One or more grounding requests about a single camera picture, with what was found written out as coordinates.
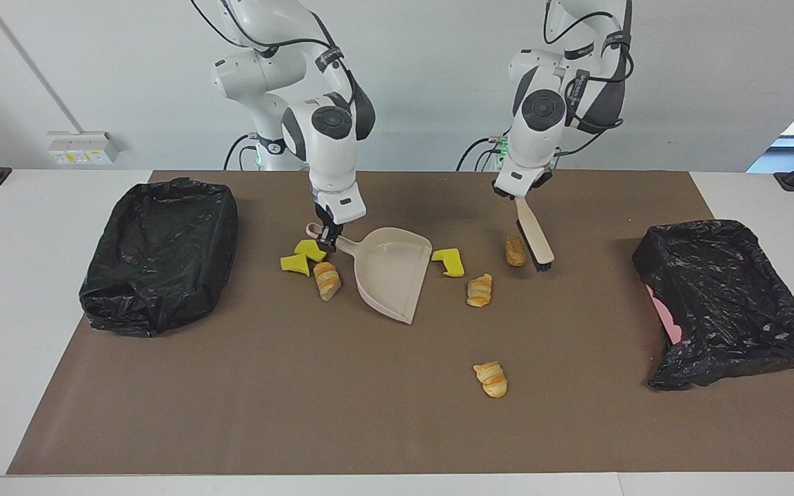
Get white wall conduit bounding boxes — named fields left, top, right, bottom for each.
left=0, top=0, right=84, bottom=135

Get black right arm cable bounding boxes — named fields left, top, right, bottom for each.
left=190, top=0, right=370, bottom=138

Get beige plastic dustpan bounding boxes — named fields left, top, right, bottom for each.
left=306, top=222, right=434, bottom=325

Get brown table mat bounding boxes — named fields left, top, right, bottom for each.
left=8, top=170, right=794, bottom=476

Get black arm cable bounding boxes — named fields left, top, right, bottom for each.
left=190, top=0, right=370, bottom=138
left=542, top=0, right=635, bottom=158

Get pink plastic bin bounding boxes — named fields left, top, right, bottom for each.
left=646, top=285, right=684, bottom=345

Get white wall socket box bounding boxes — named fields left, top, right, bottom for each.
left=48, top=131, right=120, bottom=166

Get striped croissant piece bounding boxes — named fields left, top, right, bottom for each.
left=474, top=362, right=509, bottom=399
left=313, top=262, right=343, bottom=302
left=466, top=273, right=493, bottom=308

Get beige brush black bristles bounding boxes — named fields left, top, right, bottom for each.
left=514, top=196, right=556, bottom=271

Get black trash bag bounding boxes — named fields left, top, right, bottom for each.
left=631, top=219, right=794, bottom=391
left=79, top=177, right=239, bottom=338

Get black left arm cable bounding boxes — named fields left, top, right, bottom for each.
left=542, top=0, right=635, bottom=158

